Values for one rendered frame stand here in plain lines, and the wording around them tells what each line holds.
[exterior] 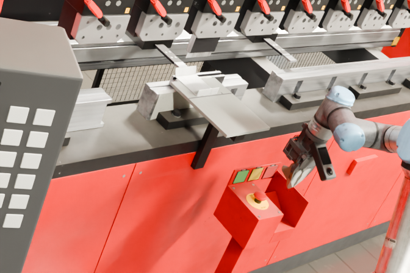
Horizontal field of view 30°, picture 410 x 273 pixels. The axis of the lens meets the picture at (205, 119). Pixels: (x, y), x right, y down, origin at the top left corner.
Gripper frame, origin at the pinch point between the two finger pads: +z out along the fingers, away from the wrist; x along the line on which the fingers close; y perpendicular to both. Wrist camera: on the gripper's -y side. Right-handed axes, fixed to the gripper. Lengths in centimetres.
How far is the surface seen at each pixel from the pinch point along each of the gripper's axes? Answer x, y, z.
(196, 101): 27.0, 25.6, -14.1
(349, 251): -115, 21, 86
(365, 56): -109, 67, 4
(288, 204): -4.5, 0.0, 8.7
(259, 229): 12.6, -5.9, 9.5
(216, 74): 8.4, 39.4, -12.3
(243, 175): 10.9, 9.9, 3.0
